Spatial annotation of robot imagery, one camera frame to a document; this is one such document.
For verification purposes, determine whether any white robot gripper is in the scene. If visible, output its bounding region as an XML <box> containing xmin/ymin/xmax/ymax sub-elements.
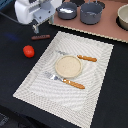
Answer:
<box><xmin>14</xmin><ymin>0</ymin><xmax>62</xmax><ymax>24</ymax></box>

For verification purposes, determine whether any white toy fish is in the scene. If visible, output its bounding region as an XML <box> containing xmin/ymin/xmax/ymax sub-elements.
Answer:
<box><xmin>59</xmin><ymin>8</ymin><xmax>73</xmax><ymax>13</ymax></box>

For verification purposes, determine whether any red tomato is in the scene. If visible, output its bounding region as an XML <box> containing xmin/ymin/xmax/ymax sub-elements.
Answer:
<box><xmin>23</xmin><ymin>45</ymin><xmax>35</xmax><ymax>58</ymax></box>

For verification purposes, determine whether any grey frying pan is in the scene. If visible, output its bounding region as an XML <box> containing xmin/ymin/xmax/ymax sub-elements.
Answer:
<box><xmin>56</xmin><ymin>2</ymin><xmax>77</xmax><ymax>20</ymax></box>

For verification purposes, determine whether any dark grey cooking pot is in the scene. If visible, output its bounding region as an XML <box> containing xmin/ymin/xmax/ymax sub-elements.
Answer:
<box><xmin>80</xmin><ymin>0</ymin><xmax>105</xmax><ymax>25</ymax></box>

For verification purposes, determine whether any beige round plate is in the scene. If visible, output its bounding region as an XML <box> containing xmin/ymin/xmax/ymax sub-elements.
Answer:
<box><xmin>55</xmin><ymin>55</ymin><xmax>82</xmax><ymax>78</ymax></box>

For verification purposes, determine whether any pink stove board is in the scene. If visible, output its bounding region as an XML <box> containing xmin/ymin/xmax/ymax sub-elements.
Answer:
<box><xmin>53</xmin><ymin>0</ymin><xmax>128</xmax><ymax>43</ymax></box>

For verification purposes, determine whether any beige bowl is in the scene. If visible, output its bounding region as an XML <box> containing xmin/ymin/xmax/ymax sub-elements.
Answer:
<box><xmin>118</xmin><ymin>4</ymin><xmax>128</xmax><ymax>30</ymax></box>

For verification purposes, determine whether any woven white placemat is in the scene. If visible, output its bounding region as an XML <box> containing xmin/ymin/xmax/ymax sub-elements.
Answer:
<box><xmin>13</xmin><ymin>31</ymin><xmax>113</xmax><ymax>128</ymax></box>

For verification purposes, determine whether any fork with orange handle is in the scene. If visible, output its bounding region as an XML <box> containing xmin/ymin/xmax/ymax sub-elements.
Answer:
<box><xmin>44</xmin><ymin>71</ymin><xmax>85</xmax><ymax>89</ymax></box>

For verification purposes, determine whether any knife with orange handle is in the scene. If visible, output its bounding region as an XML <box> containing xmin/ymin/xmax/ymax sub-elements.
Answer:
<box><xmin>55</xmin><ymin>50</ymin><xmax>97</xmax><ymax>62</ymax></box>

